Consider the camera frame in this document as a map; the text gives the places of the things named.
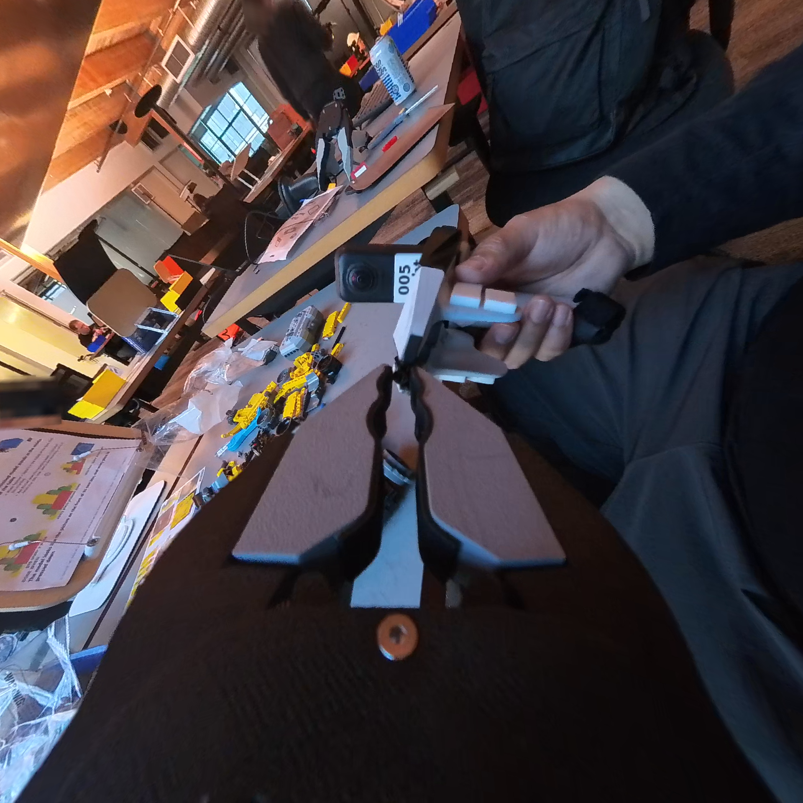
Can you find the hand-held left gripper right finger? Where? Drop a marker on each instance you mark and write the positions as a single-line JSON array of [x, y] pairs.
[[489, 489]]

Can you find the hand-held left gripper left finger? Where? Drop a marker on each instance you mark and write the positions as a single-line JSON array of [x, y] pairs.
[[301, 489]]

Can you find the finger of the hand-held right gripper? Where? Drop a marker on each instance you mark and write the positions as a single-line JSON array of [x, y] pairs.
[[467, 361], [417, 313]]

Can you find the yellow toy brick car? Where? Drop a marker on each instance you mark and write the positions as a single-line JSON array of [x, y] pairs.
[[396, 470]]

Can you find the person's right forearm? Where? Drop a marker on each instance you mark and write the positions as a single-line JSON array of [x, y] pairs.
[[721, 175]]

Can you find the grey desk with wooden edge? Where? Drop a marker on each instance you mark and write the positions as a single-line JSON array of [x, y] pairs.
[[351, 213]]

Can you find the person's right hand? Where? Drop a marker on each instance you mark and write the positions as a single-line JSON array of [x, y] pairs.
[[564, 244]]

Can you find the white paper leaflet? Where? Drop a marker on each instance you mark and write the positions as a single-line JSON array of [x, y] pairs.
[[295, 226]]

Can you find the grey battery box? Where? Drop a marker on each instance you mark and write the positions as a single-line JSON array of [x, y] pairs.
[[301, 332]]

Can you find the heap of yellow brick beams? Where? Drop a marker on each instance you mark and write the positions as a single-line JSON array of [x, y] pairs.
[[295, 395]]

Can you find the brown cardboard sheet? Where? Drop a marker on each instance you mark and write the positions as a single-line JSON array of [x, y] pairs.
[[408, 150]]

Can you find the spare hand-held gripper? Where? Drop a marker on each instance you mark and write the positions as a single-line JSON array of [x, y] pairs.
[[332, 138]]

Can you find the silver monitor stand base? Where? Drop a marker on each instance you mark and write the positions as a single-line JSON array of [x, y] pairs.
[[135, 520]]

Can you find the grey pen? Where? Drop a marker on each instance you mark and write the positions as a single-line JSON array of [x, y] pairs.
[[417, 103]]

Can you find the paned window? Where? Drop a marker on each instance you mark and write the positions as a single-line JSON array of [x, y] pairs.
[[229, 122]]

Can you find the white wipes canister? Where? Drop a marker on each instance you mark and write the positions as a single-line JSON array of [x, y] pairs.
[[392, 69]]

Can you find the yellow storage bin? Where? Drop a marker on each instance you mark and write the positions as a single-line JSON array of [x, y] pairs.
[[94, 392]]

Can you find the printed paper sheet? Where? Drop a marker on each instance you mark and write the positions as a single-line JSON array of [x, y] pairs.
[[63, 502]]

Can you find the blue storage bin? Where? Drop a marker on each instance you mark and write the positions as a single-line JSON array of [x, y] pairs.
[[414, 16]]

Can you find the black floor lamp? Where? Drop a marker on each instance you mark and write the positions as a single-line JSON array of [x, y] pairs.
[[147, 100]]

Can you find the person's upper body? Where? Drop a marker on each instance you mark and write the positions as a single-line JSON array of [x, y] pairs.
[[564, 75]]

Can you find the wooden display board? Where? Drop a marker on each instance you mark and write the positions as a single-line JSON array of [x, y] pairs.
[[37, 599]]

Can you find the crinkled clear plastic wrap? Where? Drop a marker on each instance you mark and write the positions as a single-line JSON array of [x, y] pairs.
[[31, 702]]

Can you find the silver air duct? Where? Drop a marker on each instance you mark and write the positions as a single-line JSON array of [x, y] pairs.
[[194, 37]]

